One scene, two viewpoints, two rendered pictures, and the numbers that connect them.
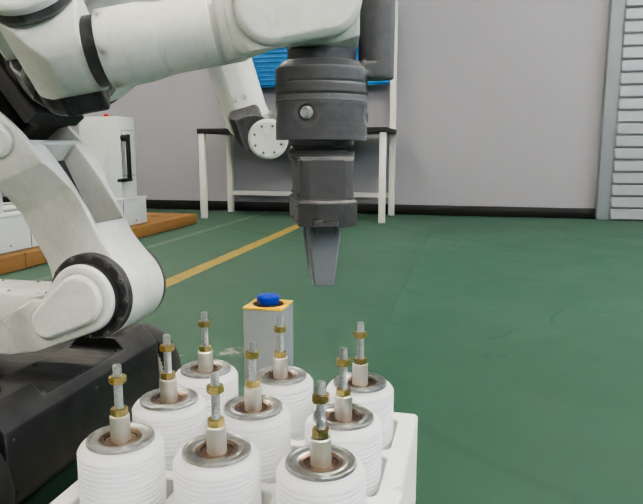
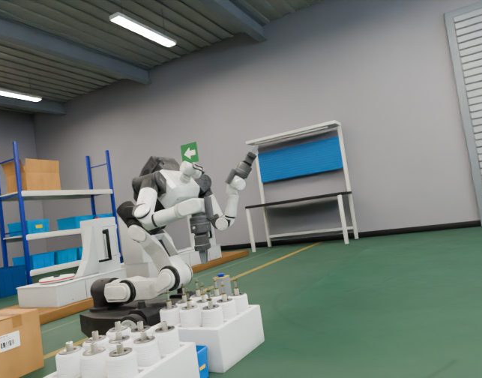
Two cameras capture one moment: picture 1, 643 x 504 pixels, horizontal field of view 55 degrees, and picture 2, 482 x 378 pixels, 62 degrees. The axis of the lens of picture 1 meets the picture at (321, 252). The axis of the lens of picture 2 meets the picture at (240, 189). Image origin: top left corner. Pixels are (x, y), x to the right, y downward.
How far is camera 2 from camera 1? 128 cm
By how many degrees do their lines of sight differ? 20
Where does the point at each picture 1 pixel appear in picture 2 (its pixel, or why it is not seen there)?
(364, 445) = (227, 306)
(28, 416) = (153, 313)
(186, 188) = (246, 237)
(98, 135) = not seen: hidden behind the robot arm
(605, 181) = (481, 203)
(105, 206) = (173, 251)
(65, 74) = (149, 226)
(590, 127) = (465, 173)
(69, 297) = (163, 278)
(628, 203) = not seen: outside the picture
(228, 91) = not seen: hidden behind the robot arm
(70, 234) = (163, 260)
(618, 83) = (475, 146)
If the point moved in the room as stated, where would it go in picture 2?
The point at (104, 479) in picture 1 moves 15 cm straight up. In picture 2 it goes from (165, 316) to (160, 283)
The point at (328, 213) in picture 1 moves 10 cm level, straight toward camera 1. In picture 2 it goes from (199, 247) to (190, 250)
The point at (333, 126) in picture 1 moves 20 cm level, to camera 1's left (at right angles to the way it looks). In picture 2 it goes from (199, 229) to (158, 235)
